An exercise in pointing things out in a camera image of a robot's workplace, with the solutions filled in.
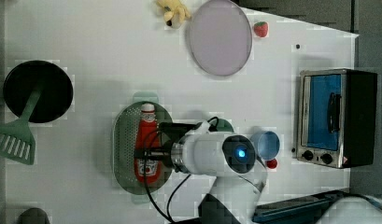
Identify green oval strainer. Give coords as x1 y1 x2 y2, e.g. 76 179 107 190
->
111 91 172 204

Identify blue cup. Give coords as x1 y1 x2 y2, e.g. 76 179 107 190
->
250 131 280 161

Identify black round pan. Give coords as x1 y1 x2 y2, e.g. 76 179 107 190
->
3 60 74 123

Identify silver black toaster oven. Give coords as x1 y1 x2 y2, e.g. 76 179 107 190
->
296 69 377 169

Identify grey round object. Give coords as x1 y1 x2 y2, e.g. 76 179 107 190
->
16 208 50 224

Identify green cup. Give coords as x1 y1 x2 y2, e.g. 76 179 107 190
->
209 118 233 133

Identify blue metal rail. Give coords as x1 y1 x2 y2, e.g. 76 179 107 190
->
252 190 347 224

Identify green slotted spatula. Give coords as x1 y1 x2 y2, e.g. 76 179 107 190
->
0 87 42 165

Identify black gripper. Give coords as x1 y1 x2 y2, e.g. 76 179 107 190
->
134 122 196 168

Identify small red toy fruit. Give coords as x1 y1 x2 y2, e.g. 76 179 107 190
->
266 159 278 169

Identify red toy strawberry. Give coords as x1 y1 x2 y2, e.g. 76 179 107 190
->
253 21 269 38

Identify red ketchup bottle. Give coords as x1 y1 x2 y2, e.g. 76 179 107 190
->
134 103 162 184

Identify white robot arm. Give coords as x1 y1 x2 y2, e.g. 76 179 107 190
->
134 121 344 224

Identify yellow plush toy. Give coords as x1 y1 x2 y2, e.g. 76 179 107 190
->
156 0 191 26

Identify lavender round plate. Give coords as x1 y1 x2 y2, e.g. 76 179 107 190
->
189 0 252 76

